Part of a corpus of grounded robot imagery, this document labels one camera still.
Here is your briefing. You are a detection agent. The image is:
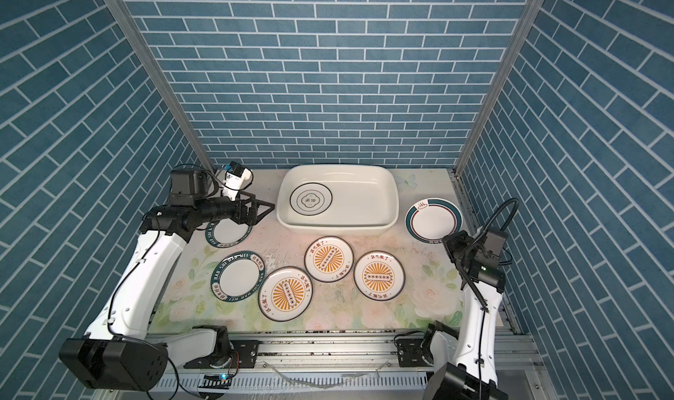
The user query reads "green red rim plate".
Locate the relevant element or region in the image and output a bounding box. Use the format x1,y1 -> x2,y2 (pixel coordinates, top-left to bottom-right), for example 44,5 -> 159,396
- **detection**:
405,198 -> 463,244

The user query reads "white plate black flower outline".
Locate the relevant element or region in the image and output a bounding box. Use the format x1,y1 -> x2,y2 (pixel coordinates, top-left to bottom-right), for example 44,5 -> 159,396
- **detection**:
290,182 -> 333,217

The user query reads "orange sunburst plate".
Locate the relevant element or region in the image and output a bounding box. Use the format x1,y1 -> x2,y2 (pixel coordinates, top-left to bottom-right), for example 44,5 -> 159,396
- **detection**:
305,236 -> 355,283
354,251 -> 405,302
258,267 -> 313,322

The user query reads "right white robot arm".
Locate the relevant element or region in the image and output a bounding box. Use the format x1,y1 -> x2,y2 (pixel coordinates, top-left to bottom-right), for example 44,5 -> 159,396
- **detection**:
423,227 -> 508,399

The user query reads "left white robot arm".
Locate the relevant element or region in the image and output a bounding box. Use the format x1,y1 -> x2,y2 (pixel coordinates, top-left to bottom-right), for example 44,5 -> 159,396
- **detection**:
59,192 -> 275,392

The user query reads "white plastic bin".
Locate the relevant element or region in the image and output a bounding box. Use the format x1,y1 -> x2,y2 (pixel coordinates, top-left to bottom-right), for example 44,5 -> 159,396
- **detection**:
276,165 -> 399,236

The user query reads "far green rim text plate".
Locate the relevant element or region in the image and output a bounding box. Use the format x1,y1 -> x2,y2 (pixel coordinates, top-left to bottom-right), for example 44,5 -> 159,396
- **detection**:
205,220 -> 252,249

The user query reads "green rim text plate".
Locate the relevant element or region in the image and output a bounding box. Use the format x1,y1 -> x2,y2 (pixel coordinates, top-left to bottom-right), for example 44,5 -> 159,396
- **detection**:
210,251 -> 266,303
205,220 -> 252,249

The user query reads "near green rim text plate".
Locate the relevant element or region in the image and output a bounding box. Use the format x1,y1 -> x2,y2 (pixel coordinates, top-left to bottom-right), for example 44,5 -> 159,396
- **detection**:
210,251 -> 266,303

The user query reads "right green circuit board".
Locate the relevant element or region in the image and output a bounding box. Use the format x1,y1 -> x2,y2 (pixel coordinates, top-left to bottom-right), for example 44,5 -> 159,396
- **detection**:
429,372 -> 445,385

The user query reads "green circuit board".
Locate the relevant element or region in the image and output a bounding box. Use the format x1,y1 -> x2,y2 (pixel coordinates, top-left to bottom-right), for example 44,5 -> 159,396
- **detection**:
198,374 -> 233,391
429,372 -> 445,385

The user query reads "left green circuit board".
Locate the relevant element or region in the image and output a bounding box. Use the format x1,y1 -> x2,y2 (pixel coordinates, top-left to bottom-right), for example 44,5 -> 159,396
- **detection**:
198,374 -> 233,391

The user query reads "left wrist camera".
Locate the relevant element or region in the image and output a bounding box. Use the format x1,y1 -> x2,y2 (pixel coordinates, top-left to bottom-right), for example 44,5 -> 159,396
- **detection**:
221,161 -> 254,201

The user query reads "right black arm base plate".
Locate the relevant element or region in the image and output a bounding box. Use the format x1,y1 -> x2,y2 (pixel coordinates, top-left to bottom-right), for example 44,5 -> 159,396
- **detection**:
394,338 -> 434,368

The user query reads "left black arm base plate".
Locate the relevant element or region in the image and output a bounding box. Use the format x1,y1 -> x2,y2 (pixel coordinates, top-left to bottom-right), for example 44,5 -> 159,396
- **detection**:
184,340 -> 260,370

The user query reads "aluminium mounting rail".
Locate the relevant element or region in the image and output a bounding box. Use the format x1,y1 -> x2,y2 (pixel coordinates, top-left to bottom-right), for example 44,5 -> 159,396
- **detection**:
148,329 -> 543,373

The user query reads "white slotted cable duct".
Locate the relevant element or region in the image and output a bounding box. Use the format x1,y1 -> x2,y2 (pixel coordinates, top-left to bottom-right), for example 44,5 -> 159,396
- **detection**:
151,370 -> 428,395

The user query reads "left aluminium corner post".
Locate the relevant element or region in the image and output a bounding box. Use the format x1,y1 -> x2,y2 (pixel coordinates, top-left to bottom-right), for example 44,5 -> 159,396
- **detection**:
103,0 -> 216,172

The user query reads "aluminium corner post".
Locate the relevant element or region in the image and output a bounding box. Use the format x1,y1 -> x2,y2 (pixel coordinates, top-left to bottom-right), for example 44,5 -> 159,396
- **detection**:
103,0 -> 216,172
454,0 -> 555,177

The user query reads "right aluminium corner post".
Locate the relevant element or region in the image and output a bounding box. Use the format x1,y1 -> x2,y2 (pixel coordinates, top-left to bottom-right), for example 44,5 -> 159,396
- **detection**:
454,0 -> 555,177

